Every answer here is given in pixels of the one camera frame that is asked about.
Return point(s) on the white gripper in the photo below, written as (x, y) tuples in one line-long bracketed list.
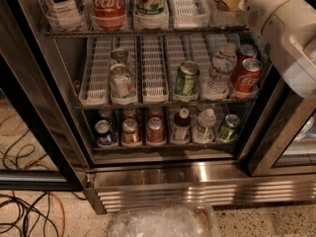
[(260, 4)]

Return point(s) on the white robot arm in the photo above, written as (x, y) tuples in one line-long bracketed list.
[(294, 58)]

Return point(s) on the empty white shelf tray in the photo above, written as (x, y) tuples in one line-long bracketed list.
[(189, 14)]

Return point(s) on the clear water bottle middle shelf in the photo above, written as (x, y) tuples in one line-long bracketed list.
[(222, 65)]

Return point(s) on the clear water bottle shelf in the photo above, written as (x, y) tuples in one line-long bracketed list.
[(203, 129), (222, 65)]

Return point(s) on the white green soda can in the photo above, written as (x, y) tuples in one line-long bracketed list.
[(151, 13)]

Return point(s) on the red Coca-Cola can front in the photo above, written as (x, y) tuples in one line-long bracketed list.
[(247, 77)]

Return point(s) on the green soda can middle shelf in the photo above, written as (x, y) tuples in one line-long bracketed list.
[(186, 84)]

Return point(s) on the red Coca-Cola can top shelf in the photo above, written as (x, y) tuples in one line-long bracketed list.
[(109, 14)]

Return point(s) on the white patterned can rear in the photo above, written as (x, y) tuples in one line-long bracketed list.
[(119, 55)]

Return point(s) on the white patterned can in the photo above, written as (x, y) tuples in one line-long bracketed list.
[(122, 84), (119, 55)]

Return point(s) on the green can bottom shelf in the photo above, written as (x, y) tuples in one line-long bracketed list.
[(228, 129)]

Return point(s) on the stainless steel display fridge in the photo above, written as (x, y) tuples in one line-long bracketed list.
[(58, 83)]

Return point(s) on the clear water bottle bottom shelf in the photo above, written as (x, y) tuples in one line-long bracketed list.
[(203, 129)]

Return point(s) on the white patterned can front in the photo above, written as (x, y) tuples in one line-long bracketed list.
[(122, 84)]

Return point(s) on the red soda can bottom front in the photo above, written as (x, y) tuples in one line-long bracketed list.
[(155, 132)]

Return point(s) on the blue can rear bottom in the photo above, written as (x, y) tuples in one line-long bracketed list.
[(110, 116)]

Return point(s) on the brown soda can front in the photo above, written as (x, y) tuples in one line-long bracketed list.
[(130, 132)]

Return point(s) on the blue Pepsi can front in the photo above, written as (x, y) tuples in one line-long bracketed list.
[(105, 135)]

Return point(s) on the dark juice bottle white cap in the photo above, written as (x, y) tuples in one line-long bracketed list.
[(181, 126)]

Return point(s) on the white tea bottle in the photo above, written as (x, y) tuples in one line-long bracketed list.
[(66, 15)]

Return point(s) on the clear plastic bin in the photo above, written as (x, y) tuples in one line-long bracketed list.
[(181, 219)]

